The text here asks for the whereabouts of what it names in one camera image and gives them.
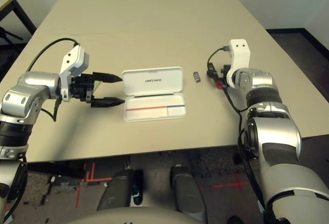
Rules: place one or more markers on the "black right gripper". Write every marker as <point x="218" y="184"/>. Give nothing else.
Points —
<point x="225" y="75"/>

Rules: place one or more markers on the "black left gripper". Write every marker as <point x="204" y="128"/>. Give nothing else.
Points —
<point x="82" y="88"/>

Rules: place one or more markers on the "black marker with red cap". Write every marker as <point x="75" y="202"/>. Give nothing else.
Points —
<point x="219" y="86"/>

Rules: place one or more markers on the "small dark pencil sharpener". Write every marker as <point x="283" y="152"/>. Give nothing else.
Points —
<point x="197" y="77"/>

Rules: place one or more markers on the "white plastic pencil case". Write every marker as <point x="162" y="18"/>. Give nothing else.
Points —
<point x="153" y="82"/>

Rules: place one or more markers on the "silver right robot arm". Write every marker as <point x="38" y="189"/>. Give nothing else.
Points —
<point x="272" y="131"/>

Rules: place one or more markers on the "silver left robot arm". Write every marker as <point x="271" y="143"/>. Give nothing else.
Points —
<point x="33" y="82"/>

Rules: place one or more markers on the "grey robot left leg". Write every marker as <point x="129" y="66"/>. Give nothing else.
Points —
<point x="115" y="190"/>

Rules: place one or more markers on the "grey robot leg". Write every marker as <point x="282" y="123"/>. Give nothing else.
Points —
<point x="187" y="190"/>
<point x="115" y="190"/>

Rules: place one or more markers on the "black teal floor object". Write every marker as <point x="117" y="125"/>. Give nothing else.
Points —
<point x="137" y="188"/>

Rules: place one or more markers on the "small white floor scrap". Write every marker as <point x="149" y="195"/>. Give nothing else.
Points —
<point x="52" y="179"/>

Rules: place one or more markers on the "black tripod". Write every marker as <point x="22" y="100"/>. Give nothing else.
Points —
<point x="10" y="36"/>

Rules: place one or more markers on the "grey robot right leg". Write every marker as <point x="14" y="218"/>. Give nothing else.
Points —
<point x="187" y="190"/>

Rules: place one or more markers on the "grey robot torso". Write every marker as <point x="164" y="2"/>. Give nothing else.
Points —
<point x="133" y="216"/>

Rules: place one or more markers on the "black robot foot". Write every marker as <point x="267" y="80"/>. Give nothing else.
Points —
<point x="234" y="220"/>

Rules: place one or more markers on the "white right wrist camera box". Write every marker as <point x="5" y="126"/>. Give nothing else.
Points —
<point x="240" y="54"/>

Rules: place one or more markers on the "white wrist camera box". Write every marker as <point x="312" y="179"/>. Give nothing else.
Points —
<point x="73" y="60"/>
<point x="240" y="54"/>

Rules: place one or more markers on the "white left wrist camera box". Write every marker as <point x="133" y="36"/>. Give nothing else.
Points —
<point x="73" y="60"/>

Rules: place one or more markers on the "side table with black frame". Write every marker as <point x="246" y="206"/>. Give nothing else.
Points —
<point x="18" y="7"/>

